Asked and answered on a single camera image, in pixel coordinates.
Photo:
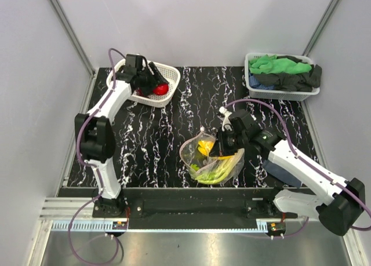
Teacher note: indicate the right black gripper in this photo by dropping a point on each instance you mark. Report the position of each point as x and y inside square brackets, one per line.
[219, 148]

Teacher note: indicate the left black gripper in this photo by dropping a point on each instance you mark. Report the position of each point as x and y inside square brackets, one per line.
[148, 90]

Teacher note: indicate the fake red apple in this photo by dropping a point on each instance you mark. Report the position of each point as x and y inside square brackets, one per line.
[161, 89]

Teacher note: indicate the fake yellow banana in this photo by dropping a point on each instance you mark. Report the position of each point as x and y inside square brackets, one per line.
[204, 147]

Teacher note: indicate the fake purple grapes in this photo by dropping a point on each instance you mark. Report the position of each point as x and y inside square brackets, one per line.
[138, 92]

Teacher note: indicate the clear zip top bag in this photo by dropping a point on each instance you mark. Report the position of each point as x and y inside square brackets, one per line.
[188, 151]

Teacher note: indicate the fake green celery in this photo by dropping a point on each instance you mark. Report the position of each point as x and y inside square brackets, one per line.
[218, 171]

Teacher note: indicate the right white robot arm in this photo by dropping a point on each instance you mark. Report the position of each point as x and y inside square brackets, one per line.
[335, 201]

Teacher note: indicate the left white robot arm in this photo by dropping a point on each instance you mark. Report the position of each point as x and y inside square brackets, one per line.
[95, 139]

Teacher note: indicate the white empty plastic basket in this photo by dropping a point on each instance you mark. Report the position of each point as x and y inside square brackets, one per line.
[119, 89]

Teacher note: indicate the dark blue cloth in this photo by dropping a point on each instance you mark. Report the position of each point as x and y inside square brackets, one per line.
[281, 174]

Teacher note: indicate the blue checkered cloth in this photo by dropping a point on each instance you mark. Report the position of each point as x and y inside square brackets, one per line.
[255, 84]

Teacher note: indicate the white basket with cloths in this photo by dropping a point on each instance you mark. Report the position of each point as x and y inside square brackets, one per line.
[276, 94]

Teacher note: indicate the green cloth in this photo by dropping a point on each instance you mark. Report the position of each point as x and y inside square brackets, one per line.
[275, 64]

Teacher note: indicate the black cloth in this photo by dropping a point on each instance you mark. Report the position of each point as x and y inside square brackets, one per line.
[304, 82]

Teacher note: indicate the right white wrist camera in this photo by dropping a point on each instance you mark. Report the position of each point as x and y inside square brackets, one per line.
[224, 116]

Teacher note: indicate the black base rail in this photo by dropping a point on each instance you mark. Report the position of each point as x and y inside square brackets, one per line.
[191, 209]

